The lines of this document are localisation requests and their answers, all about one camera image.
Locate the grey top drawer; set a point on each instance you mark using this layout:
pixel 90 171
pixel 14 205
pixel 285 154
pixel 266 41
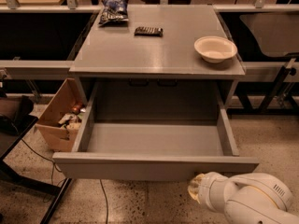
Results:
pixel 154 132

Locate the cardboard box with trash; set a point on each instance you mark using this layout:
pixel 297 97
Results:
pixel 66 100

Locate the dark bag on left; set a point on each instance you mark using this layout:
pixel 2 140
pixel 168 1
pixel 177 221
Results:
pixel 13 111

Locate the grey drawer cabinet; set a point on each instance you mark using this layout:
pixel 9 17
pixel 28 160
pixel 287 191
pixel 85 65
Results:
pixel 115 51

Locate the white paper bowl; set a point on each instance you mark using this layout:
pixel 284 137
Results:
pixel 215 49

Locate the black table leg frame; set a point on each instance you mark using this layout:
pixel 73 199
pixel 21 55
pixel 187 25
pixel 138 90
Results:
pixel 8 140

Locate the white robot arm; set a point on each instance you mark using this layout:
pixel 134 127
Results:
pixel 255 198

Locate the dark chocolate bar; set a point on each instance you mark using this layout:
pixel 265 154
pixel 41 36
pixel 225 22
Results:
pixel 149 31

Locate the blue chip bag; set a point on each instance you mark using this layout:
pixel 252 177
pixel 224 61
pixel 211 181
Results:
pixel 113 11

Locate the foam-covered gripper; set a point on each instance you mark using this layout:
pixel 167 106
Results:
pixel 206 187

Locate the black chair at right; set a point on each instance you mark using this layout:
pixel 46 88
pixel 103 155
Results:
pixel 277 35

